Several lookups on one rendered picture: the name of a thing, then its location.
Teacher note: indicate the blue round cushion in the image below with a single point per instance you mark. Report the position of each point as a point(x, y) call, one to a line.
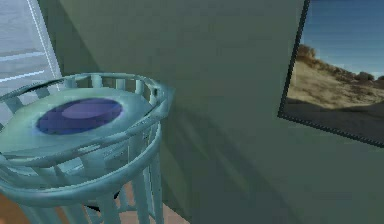
point(79, 116)

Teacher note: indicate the pale teal round stool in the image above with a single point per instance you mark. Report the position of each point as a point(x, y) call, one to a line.
point(100, 186)

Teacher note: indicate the framed desert landscape picture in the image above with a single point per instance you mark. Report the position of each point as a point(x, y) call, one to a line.
point(336, 83)

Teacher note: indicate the white window blind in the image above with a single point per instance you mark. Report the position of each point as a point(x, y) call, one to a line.
point(23, 50)

